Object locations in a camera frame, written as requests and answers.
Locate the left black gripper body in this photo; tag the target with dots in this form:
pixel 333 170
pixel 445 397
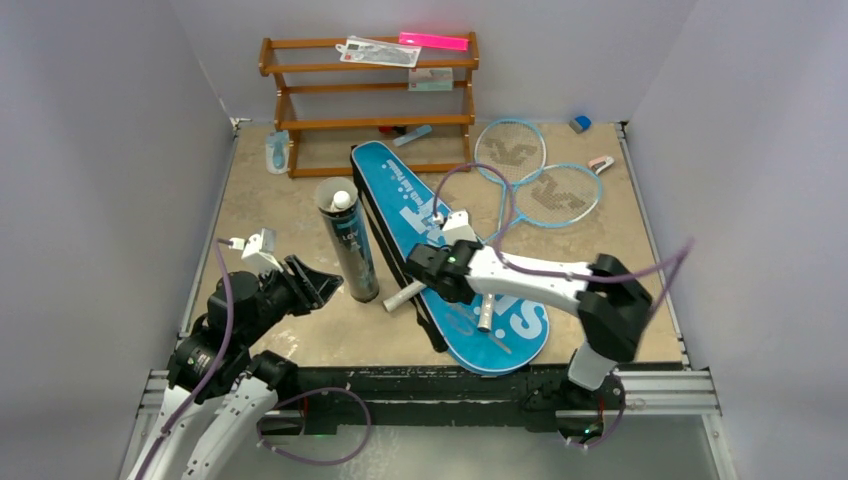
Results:
pixel 280 295

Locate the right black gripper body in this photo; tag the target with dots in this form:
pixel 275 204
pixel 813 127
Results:
pixel 419 263

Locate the black shuttlecock tube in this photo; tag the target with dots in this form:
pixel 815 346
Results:
pixel 348 232

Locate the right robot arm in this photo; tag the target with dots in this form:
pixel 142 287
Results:
pixel 610 303

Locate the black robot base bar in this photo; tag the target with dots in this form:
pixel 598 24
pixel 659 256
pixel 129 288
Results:
pixel 536 398

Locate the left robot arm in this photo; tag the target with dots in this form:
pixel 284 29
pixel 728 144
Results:
pixel 217 390

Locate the blue racket bag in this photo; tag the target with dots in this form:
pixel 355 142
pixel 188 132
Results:
pixel 398 205

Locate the light blue packaged tool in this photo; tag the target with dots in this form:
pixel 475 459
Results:
pixel 277 152

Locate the red and black small object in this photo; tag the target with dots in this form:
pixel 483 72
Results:
pixel 397 130

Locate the wooden three-tier shelf rack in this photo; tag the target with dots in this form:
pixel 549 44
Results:
pixel 287 119

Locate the pink and white clip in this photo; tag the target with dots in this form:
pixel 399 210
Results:
pixel 600 164

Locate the small white box on shelf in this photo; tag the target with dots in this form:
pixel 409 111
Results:
pixel 430 79

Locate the blue and grey eraser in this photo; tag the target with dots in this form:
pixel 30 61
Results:
pixel 580 124

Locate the clear packaged item on shelf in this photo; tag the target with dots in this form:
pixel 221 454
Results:
pixel 373 52

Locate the pink fluorescent ruler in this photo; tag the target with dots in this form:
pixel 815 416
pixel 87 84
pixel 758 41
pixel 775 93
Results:
pixel 441 42

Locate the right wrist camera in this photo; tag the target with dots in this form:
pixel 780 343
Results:
pixel 455 226

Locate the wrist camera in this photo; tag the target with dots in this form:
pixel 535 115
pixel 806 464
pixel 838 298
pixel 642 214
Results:
pixel 455 226
pixel 257 251

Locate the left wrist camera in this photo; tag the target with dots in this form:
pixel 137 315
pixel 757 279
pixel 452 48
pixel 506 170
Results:
pixel 257 251

